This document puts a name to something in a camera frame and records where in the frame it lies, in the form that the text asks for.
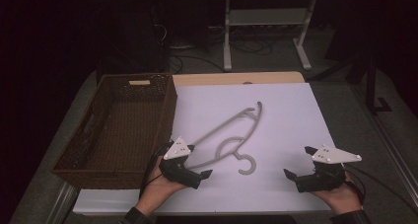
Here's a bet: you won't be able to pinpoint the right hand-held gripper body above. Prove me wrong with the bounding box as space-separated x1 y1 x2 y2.
293 144 363 194

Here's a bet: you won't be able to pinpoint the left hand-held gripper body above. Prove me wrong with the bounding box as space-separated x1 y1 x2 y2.
159 136 202 189

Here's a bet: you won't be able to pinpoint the brown woven basket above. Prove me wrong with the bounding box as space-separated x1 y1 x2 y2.
51 73 178 190

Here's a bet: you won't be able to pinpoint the grey plastic clothes hanger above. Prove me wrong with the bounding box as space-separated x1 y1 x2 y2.
185 101 263 176

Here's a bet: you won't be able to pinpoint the person's right hand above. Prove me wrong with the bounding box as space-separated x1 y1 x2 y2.
312 172 363 215

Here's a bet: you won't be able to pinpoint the person's left hand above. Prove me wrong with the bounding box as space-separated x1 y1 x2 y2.
134 158 187 215

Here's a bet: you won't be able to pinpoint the white board mat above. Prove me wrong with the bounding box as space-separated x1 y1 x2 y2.
72 82 337 215

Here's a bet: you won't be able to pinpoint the black metal stand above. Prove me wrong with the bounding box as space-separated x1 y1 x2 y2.
364 50 394 115

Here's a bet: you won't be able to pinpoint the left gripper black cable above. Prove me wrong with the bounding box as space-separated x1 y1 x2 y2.
138 144 173 199

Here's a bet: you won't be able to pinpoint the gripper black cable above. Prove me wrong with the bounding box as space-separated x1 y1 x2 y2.
343 164 418 216
138 144 173 199

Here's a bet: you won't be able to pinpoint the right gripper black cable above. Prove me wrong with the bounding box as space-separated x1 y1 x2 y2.
343 164 418 216

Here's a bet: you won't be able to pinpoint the black floor cable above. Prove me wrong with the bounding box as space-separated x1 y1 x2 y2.
168 54 225 74

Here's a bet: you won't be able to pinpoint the white metal desk frame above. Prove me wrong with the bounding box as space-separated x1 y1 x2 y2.
222 0 318 73

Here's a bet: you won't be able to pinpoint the tangled floor cables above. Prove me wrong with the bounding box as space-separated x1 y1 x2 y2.
230 36 275 56

